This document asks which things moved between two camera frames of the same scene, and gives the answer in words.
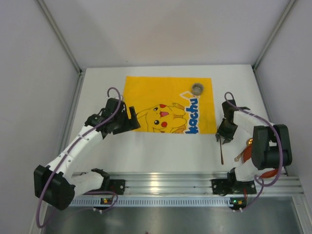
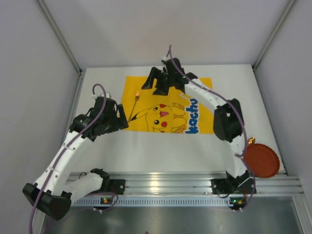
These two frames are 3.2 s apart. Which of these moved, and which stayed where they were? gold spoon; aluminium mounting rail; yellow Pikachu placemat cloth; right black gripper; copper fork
Moved: copper fork; right black gripper
Stayed: aluminium mounting rail; gold spoon; yellow Pikachu placemat cloth
